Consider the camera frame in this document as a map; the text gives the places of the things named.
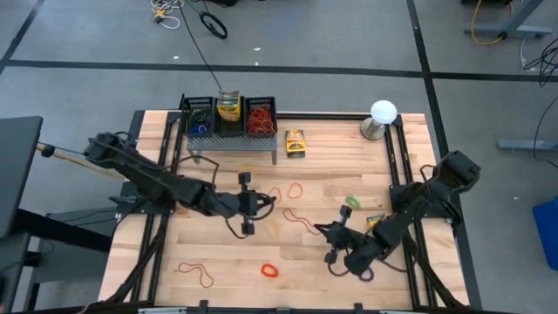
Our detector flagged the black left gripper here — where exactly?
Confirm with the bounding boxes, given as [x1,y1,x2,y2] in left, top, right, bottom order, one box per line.
[204,171,277,236]

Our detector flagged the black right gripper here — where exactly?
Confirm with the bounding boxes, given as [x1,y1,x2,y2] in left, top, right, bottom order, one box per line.
[314,205,367,266]

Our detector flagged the black slotted plastic bin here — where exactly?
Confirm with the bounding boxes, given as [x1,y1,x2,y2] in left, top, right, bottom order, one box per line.
[181,96,216,139]
[214,96,246,139]
[243,96,279,140]

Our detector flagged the dark grey desk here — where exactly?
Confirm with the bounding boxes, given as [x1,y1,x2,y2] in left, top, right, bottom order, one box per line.
[0,115,44,240]

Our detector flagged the grey perforated metal shelf riser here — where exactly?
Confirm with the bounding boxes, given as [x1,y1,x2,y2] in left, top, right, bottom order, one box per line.
[186,133,279,166]

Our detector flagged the grey metal floor bar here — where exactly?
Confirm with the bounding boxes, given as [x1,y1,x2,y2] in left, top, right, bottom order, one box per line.
[497,139,558,153]

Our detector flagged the blue plastic bin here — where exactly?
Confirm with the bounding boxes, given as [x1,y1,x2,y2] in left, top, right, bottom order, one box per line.
[532,195,558,272]

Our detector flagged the yellow rod with black knob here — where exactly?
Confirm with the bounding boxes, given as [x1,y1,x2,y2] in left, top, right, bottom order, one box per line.
[36,141,126,181]

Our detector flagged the grey metal table base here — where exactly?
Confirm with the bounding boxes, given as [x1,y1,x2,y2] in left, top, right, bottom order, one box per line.
[462,0,553,40]

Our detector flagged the long black floor cable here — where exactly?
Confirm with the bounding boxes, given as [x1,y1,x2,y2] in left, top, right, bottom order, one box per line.
[177,0,224,92]

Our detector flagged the coiled black floor cable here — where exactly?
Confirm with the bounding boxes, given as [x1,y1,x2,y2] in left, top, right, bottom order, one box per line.
[199,10,229,40]

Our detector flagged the white yellow cable bundle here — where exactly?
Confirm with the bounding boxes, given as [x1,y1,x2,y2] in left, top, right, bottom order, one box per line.
[150,0,182,31]

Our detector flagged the yellow floor cable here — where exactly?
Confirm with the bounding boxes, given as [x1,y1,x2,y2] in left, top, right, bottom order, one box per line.
[471,0,507,46]

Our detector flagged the tangled black floor cables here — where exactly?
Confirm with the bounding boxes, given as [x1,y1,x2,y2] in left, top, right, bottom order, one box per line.
[521,37,558,88]

